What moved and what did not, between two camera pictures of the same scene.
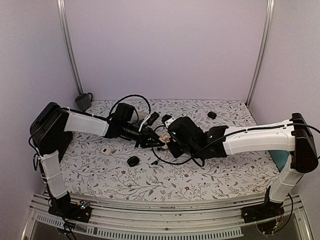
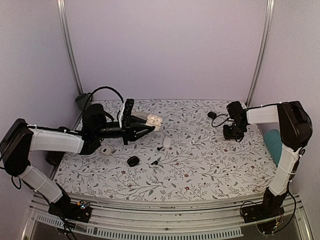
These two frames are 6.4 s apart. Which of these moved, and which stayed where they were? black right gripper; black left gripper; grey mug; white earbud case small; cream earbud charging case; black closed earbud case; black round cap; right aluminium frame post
Moved: black left gripper; black right gripper; cream earbud charging case
Stayed: grey mug; black round cap; white earbud case small; black closed earbud case; right aluminium frame post
